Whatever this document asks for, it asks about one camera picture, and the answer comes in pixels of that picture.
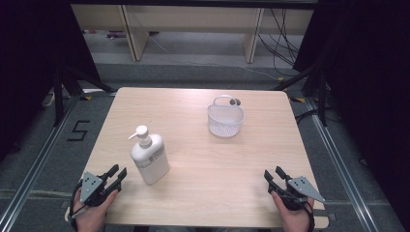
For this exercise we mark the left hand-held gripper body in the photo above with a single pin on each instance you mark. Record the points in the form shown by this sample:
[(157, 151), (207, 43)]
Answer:
[(91, 188)]

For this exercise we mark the white pump bottle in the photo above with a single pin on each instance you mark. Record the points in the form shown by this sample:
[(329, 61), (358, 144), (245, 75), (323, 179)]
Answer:
[(151, 161)]

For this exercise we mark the black metal stand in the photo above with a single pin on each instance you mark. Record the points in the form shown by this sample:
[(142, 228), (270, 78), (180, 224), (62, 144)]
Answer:
[(322, 103), (58, 100)]

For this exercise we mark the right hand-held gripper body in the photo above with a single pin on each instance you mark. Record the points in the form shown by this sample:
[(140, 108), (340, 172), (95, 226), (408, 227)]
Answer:
[(303, 188)]

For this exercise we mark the person's left hand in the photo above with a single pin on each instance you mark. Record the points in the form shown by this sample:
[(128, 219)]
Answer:
[(92, 217)]

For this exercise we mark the metal floor rail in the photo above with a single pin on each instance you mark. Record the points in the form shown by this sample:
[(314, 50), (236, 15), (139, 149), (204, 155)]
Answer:
[(341, 170), (35, 167)]

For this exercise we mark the person's right hand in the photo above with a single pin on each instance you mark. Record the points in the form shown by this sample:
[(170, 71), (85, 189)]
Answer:
[(296, 220)]

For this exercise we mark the white plastic basket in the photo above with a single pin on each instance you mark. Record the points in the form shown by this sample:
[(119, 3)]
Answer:
[(225, 121)]

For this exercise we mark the light wooden desk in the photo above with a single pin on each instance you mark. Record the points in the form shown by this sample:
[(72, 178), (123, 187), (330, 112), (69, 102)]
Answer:
[(193, 17)]

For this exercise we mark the grey tape strip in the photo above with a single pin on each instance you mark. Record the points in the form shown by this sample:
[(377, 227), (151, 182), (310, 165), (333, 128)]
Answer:
[(326, 216), (64, 204)]

